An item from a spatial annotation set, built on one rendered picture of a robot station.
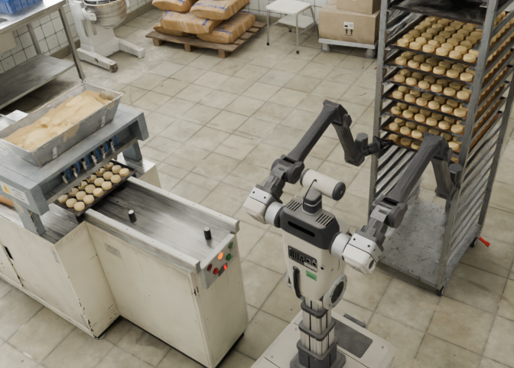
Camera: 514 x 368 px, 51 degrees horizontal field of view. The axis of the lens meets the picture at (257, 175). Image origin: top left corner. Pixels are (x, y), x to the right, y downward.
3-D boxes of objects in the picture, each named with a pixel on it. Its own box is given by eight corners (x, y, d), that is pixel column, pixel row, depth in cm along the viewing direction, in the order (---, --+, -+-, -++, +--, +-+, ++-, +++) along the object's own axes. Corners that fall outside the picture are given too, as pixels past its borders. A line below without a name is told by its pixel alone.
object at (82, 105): (1, 148, 251) (-4, 137, 247) (88, 96, 285) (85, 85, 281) (37, 164, 238) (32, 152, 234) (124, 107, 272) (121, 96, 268)
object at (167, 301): (121, 324, 320) (79, 211, 265) (161, 284, 341) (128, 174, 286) (215, 380, 286) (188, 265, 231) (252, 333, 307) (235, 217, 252)
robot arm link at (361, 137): (343, 161, 269) (359, 166, 265) (344, 141, 262) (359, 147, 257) (356, 148, 276) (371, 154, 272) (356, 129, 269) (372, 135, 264)
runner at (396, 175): (378, 200, 300) (378, 197, 298) (373, 199, 301) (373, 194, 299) (429, 144, 337) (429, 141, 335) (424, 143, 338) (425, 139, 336)
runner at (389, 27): (390, 31, 239) (391, 25, 237) (385, 30, 240) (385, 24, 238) (451, -14, 276) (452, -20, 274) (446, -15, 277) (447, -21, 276)
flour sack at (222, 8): (223, 24, 567) (221, 8, 557) (190, 20, 584) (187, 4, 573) (254, -1, 616) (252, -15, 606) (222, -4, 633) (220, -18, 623)
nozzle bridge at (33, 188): (11, 221, 272) (-15, 167, 251) (115, 148, 317) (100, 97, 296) (53, 244, 256) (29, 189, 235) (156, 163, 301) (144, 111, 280)
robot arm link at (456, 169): (434, 194, 244) (452, 201, 239) (436, 174, 237) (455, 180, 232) (445, 180, 251) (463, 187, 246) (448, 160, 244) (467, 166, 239)
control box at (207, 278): (201, 286, 246) (196, 265, 238) (232, 253, 261) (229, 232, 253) (207, 290, 245) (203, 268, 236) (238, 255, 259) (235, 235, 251)
